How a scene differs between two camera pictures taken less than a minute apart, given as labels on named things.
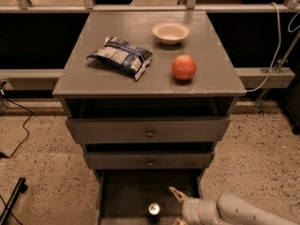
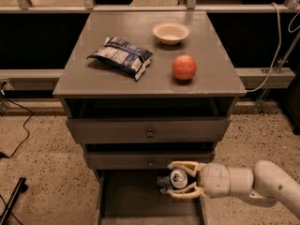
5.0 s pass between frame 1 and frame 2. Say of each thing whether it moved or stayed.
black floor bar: stayed
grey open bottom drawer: stayed
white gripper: moved
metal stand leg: stayed
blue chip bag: stayed
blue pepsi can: moved
